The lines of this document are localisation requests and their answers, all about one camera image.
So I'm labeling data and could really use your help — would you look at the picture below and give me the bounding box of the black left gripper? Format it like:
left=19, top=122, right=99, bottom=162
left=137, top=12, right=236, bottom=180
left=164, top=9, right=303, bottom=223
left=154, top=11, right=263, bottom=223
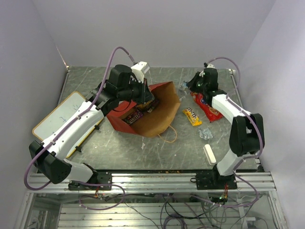
left=118, top=76, right=154, bottom=104

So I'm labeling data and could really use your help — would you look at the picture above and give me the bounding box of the clear plastic wrapper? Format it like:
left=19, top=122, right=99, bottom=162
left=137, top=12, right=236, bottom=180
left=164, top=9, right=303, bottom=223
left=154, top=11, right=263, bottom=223
left=198, top=127, right=214, bottom=140
left=179, top=81, right=189, bottom=93

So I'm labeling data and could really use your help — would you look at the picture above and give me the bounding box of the red cookie snack bag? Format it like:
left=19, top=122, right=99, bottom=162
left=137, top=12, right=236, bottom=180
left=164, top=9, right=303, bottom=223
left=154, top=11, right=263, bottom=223
left=190, top=92, right=223, bottom=122

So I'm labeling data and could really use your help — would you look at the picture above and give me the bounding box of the red brown paper bag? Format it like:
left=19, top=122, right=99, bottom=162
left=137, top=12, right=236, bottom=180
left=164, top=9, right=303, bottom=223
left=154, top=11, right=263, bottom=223
left=107, top=82, right=180, bottom=137

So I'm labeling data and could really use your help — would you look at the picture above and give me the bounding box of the yellow candy packet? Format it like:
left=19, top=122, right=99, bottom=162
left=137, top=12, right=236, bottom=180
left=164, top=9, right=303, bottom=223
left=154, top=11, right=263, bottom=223
left=183, top=108, right=202, bottom=126

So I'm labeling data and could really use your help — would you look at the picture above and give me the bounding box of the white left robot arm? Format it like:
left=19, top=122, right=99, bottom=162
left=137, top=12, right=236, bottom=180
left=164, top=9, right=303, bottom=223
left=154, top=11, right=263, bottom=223
left=29, top=62, right=154, bottom=189

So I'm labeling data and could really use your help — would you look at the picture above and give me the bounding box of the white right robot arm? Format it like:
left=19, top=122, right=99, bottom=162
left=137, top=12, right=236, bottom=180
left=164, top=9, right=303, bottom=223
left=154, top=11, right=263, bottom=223
left=186, top=67, right=264, bottom=189

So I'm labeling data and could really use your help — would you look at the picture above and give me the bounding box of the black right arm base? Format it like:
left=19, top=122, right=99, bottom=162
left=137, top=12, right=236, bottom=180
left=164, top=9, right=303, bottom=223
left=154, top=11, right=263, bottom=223
left=195, top=165, right=237, bottom=190

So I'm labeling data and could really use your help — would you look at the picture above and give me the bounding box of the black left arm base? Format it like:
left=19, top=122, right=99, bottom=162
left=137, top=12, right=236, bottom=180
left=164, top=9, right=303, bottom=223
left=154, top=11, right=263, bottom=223
left=68, top=170, right=112, bottom=191

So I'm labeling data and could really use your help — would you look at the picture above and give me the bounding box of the purple brown candy packet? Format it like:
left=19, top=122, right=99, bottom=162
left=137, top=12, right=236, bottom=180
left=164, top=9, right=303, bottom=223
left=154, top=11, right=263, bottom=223
left=124, top=109, right=143, bottom=125

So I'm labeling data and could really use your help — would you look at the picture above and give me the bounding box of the white eraser block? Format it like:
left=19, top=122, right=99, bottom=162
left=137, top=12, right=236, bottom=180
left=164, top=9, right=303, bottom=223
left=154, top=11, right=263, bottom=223
left=203, top=144, right=217, bottom=166

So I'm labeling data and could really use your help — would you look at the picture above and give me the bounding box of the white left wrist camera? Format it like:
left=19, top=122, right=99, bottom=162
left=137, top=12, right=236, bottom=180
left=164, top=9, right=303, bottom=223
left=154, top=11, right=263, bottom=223
left=131, top=62, right=150, bottom=83

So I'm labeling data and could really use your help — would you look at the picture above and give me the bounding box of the small whiteboard yellow frame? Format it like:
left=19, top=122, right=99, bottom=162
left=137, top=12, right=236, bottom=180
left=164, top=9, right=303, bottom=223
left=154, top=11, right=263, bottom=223
left=32, top=92, right=104, bottom=159

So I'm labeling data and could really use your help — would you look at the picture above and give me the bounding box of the aluminium frame rail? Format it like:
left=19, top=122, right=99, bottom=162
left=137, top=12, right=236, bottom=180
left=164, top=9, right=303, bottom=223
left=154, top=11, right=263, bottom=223
left=28, top=172, right=276, bottom=194

